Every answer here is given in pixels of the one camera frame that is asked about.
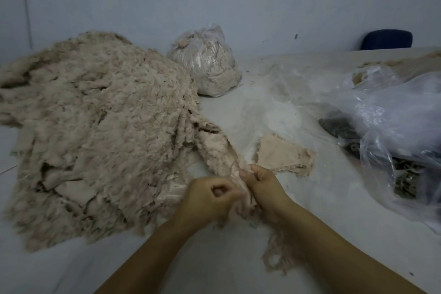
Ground person's left hand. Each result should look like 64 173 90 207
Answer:
172 175 248 232

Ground stack of sorted beige pieces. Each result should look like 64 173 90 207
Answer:
253 132 317 177

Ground beige frayed thread scraps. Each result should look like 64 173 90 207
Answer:
260 225 300 276

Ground beige fur pile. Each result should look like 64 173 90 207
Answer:
353 51 441 88

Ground large pile beige fabric scraps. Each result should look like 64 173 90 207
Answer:
0 30 252 253

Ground person's left forearm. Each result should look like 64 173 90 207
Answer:
96 218 201 294

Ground clear bag of beige scraps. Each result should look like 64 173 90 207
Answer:
167 23 243 97

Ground person's right hand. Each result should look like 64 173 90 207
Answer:
239 164 299 226

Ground large clear plastic bag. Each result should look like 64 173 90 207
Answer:
334 63 441 232

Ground person's right forearm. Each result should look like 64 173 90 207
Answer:
279 204 428 294

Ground blue chair back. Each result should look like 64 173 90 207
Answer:
360 28 414 51

